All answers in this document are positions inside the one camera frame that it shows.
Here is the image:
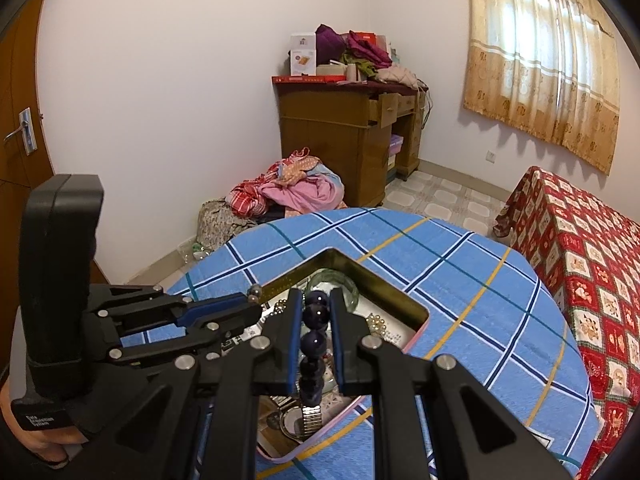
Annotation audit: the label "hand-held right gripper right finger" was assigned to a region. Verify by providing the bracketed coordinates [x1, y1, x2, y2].
[327, 287, 572, 480]

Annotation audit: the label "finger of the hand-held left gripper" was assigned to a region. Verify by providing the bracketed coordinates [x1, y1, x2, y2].
[91, 284, 254, 332]
[106, 305, 267, 369]

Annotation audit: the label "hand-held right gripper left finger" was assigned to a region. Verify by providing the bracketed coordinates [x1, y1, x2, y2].
[57, 287, 307, 480]

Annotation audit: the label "dark blue bead bracelet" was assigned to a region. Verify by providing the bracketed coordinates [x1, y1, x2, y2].
[298, 287, 334, 407]

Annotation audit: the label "grey pearl necklace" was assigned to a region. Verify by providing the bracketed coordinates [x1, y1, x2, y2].
[248, 284, 398, 343]

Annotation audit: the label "silver watch with metal band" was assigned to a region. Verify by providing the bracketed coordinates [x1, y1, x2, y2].
[279, 402, 324, 444]

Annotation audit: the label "pink and gold tin box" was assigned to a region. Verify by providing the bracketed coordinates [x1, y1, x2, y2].
[247, 247, 431, 461]

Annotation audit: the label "person's left hand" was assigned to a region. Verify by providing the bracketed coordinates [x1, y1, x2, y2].
[0, 382, 87, 467]

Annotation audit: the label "white printed paper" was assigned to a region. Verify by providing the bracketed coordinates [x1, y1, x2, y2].
[220, 305, 271, 356]

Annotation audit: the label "green glass bangle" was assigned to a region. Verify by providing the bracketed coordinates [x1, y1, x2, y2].
[306, 269, 362, 314]

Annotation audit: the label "grey floral cloth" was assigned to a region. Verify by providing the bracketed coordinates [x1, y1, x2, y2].
[197, 200, 262, 252]

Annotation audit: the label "blue plaid bedsheet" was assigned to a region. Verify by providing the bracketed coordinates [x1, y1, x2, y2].
[120, 207, 602, 480]

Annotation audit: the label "pile of pink clothes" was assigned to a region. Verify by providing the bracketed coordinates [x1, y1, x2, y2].
[225, 147, 349, 222]

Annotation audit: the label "brown wooden desk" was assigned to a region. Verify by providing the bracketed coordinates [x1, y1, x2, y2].
[272, 77, 432, 210]

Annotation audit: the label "brown wooden door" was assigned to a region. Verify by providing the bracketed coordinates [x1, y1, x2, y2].
[0, 0, 109, 286]

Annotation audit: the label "open wooden desk drawer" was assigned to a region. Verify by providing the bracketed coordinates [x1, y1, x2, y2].
[369, 92, 400, 130]

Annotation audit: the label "flat red box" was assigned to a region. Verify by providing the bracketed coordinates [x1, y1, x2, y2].
[272, 74, 347, 85]

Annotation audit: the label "white cardboard box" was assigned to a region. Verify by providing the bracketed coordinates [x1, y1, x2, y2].
[290, 33, 319, 77]

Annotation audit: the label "red patterned bedspread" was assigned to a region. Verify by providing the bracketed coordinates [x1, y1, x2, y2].
[492, 165, 640, 480]

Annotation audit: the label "pink quilted cloth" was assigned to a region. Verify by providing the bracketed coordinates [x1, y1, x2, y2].
[375, 66, 419, 87]

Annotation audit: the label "olive green cloth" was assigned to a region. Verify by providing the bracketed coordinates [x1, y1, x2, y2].
[345, 57, 377, 79]

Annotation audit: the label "purple cloth bag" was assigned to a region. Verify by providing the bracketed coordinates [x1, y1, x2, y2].
[315, 23, 347, 61]

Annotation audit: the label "magenta cloth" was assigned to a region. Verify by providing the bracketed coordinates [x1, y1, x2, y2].
[345, 30, 394, 69]

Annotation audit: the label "beige patterned curtain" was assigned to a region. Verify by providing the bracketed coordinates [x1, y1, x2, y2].
[462, 0, 621, 176]

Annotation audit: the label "silver door handle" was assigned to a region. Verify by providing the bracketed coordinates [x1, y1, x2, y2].
[4, 107, 39, 156]

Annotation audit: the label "white cable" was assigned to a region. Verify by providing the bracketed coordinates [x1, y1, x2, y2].
[417, 80, 434, 132]

